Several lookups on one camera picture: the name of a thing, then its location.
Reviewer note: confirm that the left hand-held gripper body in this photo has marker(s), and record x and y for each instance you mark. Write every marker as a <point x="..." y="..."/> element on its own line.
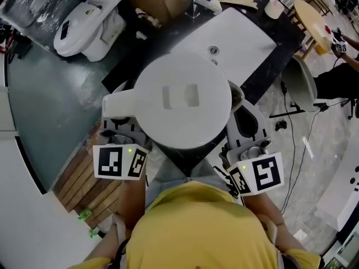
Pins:
<point x="110" y="161"/>

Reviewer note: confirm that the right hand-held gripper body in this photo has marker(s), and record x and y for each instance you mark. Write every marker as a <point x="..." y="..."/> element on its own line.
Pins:
<point x="266" y="172"/>

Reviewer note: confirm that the person's right forearm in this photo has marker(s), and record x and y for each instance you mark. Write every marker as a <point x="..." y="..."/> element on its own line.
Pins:
<point x="263" y="209"/>

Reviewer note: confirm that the person's left forearm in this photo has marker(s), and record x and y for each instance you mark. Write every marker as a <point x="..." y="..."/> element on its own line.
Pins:
<point x="130" y="200"/>

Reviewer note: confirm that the wooden slat mat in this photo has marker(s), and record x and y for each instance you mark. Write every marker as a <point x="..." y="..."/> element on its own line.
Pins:
<point x="84" y="186"/>

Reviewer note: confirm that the small black floor object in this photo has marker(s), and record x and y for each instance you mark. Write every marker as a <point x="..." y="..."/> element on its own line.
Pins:
<point x="280" y="125"/>

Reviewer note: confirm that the small green clip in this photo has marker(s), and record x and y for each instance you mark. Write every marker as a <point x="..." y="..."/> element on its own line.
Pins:
<point x="94" y="232"/>
<point x="85" y="214"/>

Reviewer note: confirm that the person's grey shorts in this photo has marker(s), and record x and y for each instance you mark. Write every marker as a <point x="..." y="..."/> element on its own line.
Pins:
<point x="171" y="175"/>

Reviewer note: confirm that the white floor socket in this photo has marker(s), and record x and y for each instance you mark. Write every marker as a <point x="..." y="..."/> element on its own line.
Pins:
<point x="300" y="235"/>

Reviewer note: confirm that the white cabinet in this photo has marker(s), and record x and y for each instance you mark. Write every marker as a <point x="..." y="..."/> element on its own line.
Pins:
<point x="342" y="183"/>

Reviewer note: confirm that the person's yellow shirt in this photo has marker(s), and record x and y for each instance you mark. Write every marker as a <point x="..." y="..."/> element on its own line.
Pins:
<point x="196" y="228"/>

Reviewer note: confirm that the grey shell chair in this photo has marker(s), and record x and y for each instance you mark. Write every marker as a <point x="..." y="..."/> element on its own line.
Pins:
<point x="300" y="83"/>

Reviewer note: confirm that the white bathtub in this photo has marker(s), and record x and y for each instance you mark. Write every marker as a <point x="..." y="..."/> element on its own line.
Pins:
<point x="22" y="206"/>

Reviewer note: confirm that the small white bottle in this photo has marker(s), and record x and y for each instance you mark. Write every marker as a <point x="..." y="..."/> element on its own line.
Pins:
<point x="141" y="35"/>

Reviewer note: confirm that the metal sink drain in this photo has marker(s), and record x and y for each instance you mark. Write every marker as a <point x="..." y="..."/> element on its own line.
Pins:
<point x="213" y="50"/>

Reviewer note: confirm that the white toilet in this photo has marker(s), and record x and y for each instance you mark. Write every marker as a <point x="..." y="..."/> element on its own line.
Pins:
<point x="84" y="29"/>

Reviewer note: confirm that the white sink basin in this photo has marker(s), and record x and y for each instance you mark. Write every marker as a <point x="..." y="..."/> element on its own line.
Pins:
<point x="238" y="32"/>

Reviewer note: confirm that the round wooden table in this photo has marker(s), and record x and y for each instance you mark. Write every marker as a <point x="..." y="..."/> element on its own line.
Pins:
<point x="311" y="21"/>

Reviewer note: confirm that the white plastic cup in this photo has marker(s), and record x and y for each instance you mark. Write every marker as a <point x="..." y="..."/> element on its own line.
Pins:
<point x="274" y="8"/>

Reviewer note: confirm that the brown cardboard box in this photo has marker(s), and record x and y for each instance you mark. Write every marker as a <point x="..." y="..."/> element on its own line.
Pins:
<point x="157" y="1"/>

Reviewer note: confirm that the plastic wrapped bundle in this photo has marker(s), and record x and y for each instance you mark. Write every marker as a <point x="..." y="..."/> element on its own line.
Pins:
<point x="33" y="1"/>

